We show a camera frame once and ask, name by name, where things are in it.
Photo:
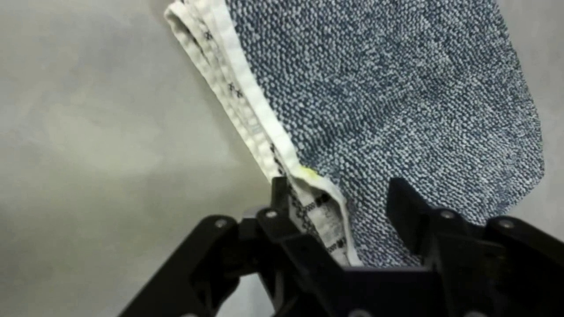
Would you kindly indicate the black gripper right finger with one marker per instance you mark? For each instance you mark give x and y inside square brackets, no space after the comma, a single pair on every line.
[505,268]

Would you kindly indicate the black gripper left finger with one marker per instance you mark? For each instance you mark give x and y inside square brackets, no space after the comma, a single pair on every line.
[297,272]

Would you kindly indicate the gray towel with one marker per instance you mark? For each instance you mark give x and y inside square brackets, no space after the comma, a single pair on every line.
[345,95]

